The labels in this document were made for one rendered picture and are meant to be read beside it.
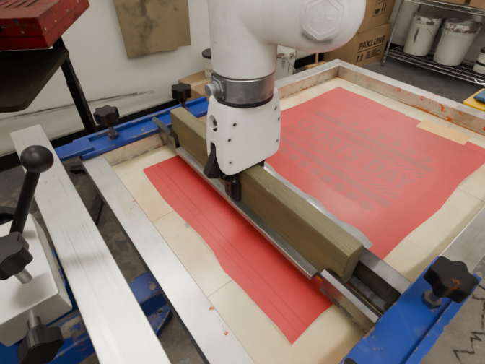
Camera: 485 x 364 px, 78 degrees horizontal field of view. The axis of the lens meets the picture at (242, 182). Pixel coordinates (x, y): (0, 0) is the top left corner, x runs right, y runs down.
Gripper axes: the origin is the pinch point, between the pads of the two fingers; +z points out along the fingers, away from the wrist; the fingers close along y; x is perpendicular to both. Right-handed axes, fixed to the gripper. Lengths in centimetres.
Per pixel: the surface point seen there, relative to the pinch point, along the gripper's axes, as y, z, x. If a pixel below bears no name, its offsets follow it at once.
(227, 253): -7.4, 6.0, -5.9
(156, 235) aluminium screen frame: -15.0, 2.6, 0.9
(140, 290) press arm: -19.9, 10.0, -0.8
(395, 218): 18.6, 5.9, -17.6
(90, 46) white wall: 29, 37, 199
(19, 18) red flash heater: -13, -8, 87
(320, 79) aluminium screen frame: 49, 5, 25
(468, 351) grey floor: 79, 101, -51
